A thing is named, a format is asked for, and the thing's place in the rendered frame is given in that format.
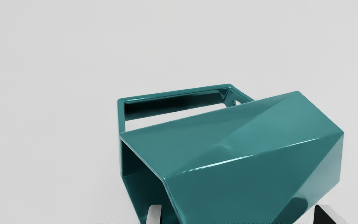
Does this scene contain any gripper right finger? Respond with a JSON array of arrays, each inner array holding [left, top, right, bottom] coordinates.
[[313, 204, 348, 224]]

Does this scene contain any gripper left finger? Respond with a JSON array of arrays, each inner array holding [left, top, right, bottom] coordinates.
[[146, 205, 163, 224]]

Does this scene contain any teal faceted mug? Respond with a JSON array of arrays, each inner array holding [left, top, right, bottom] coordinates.
[[117, 83, 344, 224]]

